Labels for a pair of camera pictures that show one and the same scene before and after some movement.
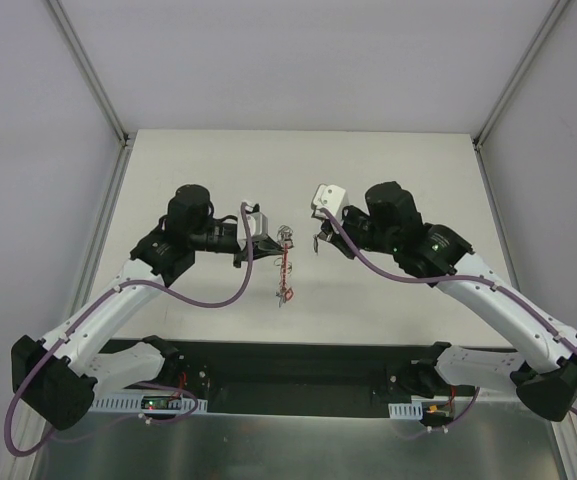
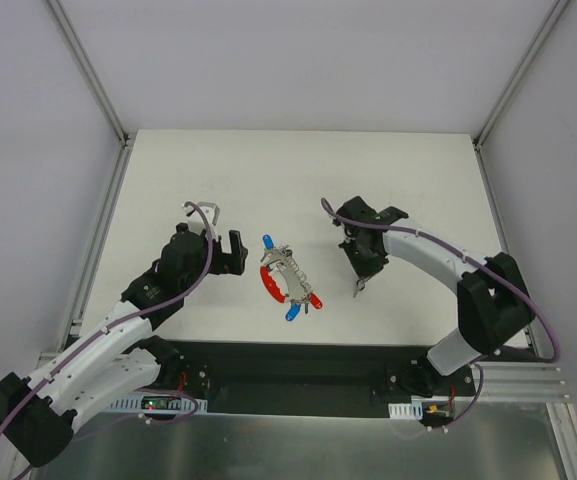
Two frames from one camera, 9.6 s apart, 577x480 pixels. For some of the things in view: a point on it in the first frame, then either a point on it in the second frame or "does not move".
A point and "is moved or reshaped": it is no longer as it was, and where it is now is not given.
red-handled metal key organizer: (284, 263) is moved or reshaped
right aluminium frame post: (511, 86) does not move
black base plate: (316, 377) does not move
